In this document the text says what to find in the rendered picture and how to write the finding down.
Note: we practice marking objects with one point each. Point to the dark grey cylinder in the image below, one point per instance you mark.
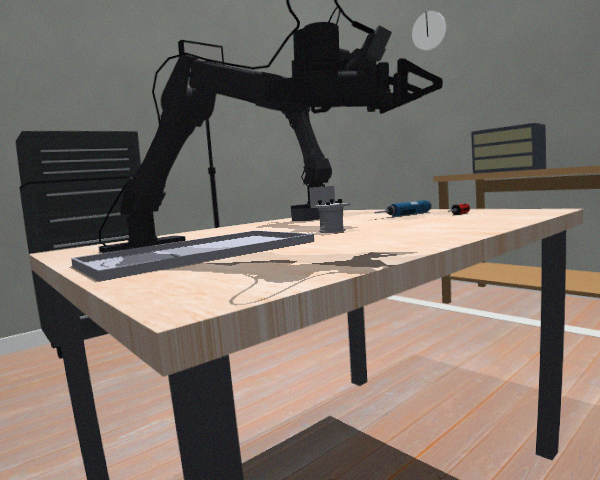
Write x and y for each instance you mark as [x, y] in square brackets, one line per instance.
[331, 220]

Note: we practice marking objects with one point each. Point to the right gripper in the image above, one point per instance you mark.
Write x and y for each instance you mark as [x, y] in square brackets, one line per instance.
[365, 86]

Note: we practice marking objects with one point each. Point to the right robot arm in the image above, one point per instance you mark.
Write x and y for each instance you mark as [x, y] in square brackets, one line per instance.
[316, 48]

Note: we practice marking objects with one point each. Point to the dark blue electric screwdriver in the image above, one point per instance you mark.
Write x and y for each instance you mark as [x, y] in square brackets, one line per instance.
[407, 208]

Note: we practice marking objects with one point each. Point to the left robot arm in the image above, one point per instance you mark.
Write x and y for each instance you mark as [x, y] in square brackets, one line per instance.
[319, 168]

